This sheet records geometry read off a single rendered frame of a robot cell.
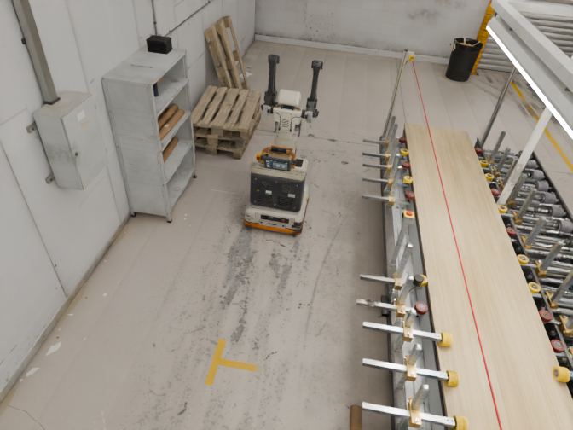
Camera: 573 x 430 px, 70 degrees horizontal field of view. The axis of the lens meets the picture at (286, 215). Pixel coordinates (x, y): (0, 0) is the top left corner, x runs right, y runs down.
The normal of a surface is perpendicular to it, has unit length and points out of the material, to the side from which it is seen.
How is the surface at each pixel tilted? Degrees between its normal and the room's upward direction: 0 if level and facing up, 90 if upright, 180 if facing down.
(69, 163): 90
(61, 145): 90
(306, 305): 0
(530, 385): 0
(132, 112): 90
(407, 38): 90
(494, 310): 0
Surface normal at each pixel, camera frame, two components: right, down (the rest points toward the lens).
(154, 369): 0.07, -0.77
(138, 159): -0.15, 0.63
